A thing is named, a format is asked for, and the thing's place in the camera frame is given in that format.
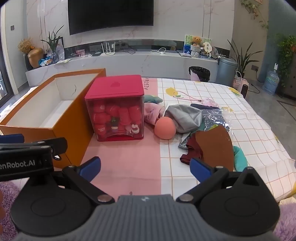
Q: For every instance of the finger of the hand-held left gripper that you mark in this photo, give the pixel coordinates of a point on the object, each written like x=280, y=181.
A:
x=57, y=144
x=11, y=138

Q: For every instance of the green plant in glass vase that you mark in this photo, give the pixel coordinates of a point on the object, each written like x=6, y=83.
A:
x=53, y=39

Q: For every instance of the green blue picture card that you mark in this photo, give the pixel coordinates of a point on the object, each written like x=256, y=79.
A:
x=187, y=46

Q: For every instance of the pink bin with black bag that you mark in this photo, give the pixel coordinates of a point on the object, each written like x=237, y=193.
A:
x=198, y=73

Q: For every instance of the grey trash can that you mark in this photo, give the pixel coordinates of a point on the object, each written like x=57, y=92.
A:
x=225, y=71

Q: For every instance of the tall potted leaf plant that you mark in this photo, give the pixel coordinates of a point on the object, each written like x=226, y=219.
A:
x=242, y=60

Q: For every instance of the dried yellow flowers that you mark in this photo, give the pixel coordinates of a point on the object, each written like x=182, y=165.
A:
x=25, y=45

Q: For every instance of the teal cloth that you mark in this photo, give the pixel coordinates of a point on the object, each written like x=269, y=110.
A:
x=240, y=160

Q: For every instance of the blue snack packets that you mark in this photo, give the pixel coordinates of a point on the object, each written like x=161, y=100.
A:
x=46, y=60

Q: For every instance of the black wall television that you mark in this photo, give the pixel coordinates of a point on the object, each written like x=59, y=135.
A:
x=111, y=14

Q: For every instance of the purple fluffy rug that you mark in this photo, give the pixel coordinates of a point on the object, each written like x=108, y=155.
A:
x=288, y=222

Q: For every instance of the pink heater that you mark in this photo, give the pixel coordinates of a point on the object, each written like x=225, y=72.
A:
x=244, y=89

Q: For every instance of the peach ball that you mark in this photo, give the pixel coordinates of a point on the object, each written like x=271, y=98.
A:
x=165, y=128

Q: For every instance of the pink woven basket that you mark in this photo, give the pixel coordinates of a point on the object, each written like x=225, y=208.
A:
x=237, y=82

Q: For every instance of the marble television console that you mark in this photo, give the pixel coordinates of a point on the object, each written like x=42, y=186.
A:
x=138, y=64

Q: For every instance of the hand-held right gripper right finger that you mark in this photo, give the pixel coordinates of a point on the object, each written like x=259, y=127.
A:
x=200, y=168

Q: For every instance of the round paper fan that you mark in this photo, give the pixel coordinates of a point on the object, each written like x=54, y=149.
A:
x=208, y=48

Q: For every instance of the bushy green plant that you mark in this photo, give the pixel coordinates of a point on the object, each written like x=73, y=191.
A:
x=288, y=53

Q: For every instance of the pink printed pouch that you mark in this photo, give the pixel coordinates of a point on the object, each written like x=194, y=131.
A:
x=209, y=102

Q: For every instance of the orange storage box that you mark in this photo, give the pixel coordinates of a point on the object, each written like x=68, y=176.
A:
x=69, y=129

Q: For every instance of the green white paper leaflet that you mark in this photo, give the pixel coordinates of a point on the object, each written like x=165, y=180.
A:
x=63, y=61

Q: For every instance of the black framed glass door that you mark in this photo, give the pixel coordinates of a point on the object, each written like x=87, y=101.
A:
x=2, y=69

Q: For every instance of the hanging green vine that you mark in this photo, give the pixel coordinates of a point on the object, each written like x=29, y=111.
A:
x=254, y=9

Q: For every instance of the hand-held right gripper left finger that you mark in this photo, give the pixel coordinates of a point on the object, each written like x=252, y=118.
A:
x=91, y=166

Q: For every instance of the pile of red small bottles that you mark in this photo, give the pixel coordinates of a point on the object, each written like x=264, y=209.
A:
x=124, y=114

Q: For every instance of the red box with clear front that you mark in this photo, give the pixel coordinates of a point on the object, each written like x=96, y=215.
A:
x=115, y=85

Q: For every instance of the maroon cloth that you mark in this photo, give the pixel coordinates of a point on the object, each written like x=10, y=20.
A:
x=193, y=148

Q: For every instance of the wall socket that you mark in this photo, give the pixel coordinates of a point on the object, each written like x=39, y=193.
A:
x=255, y=68

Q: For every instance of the pink cloth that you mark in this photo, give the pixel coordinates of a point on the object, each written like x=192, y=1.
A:
x=151, y=113

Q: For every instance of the brown knitted sock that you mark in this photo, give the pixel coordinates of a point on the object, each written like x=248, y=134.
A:
x=215, y=146

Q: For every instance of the blue water bottle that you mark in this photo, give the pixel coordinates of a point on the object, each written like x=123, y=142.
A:
x=271, y=81

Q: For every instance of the pink photo card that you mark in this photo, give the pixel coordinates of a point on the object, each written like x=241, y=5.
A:
x=80, y=52

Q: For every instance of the gold vase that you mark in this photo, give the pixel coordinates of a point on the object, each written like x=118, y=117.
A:
x=35, y=56

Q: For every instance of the white router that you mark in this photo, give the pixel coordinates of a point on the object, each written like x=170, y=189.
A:
x=107, y=54

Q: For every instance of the grey cloth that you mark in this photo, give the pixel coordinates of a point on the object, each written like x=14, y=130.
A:
x=185, y=115

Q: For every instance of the teal dinosaur plush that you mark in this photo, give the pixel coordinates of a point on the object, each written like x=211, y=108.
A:
x=153, y=99

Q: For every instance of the brown teddy bear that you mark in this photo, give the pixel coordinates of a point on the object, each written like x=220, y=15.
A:
x=197, y=40

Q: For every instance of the clear plastic bag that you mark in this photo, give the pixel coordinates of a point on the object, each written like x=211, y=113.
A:
x=215, y=118

